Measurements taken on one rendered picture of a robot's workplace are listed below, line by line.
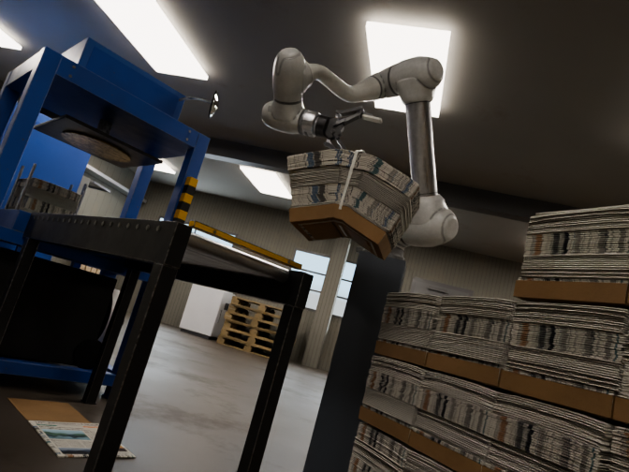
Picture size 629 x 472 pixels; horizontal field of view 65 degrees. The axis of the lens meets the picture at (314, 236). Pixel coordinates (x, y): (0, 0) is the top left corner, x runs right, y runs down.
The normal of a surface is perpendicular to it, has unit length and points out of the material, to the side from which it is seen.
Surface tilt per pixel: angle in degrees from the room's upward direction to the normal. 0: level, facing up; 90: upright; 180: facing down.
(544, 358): 90
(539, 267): 90
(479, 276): 90
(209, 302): 90
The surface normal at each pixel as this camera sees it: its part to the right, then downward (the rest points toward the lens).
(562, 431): -0.87, -0.32
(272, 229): -0.18, -0.24
